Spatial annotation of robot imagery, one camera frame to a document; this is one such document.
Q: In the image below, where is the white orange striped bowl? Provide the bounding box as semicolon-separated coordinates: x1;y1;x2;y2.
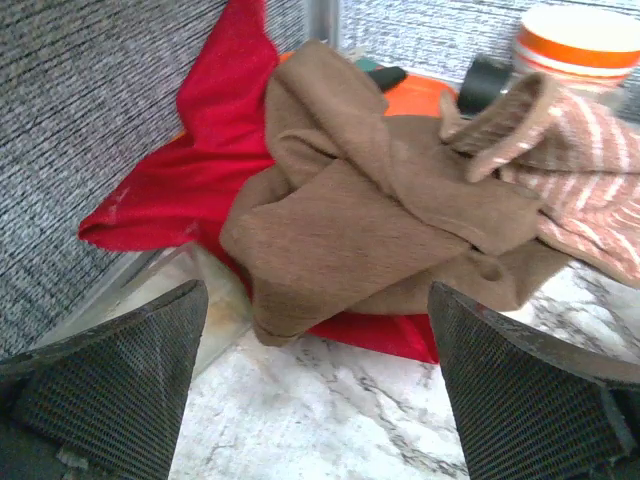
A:
512;5;639;89

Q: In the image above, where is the pink striped towel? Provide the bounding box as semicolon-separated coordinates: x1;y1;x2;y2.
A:
439;73;639;288

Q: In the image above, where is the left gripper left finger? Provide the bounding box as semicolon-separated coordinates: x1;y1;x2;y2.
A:
1;280;208;479

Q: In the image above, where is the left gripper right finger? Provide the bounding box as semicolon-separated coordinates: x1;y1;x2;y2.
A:
428;282;639;480

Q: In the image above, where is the brown cloth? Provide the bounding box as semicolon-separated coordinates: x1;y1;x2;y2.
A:
220;41;568;346

